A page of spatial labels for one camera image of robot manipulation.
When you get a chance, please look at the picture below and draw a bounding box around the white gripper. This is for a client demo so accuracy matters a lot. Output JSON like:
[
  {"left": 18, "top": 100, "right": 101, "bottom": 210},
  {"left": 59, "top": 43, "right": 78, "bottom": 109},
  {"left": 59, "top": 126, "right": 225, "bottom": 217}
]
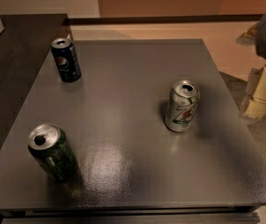
[{"left": 236, "top": 22, "right": 266, "bottom": 125}]

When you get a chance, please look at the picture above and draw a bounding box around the blue Pepsi can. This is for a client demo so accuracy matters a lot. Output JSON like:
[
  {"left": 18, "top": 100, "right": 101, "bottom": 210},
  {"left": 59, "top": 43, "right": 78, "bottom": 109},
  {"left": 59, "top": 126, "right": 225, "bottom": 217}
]
[{"left": 51, "top": 38, "right": 81, "bottom": 82}]

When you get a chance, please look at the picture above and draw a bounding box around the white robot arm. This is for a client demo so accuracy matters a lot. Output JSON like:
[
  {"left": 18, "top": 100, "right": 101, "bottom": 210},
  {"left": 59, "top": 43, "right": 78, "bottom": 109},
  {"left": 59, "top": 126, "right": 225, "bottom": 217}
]
[{"left": 237, "top": 13, "right": 266, "bottom": 125}]

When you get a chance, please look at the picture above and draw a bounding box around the silver 7up can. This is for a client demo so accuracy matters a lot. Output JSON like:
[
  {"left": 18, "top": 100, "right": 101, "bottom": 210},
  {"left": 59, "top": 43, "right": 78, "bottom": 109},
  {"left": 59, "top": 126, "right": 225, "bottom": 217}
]
[{"left": 164, "top": 80, "right": 201, "bottom": 133}]

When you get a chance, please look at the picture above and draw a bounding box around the green soda can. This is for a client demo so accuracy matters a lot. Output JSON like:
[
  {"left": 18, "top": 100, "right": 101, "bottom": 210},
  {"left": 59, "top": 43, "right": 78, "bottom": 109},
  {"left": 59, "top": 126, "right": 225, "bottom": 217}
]
[{"left": 28, "top": 123, "right": 77, "bottom": 182}]

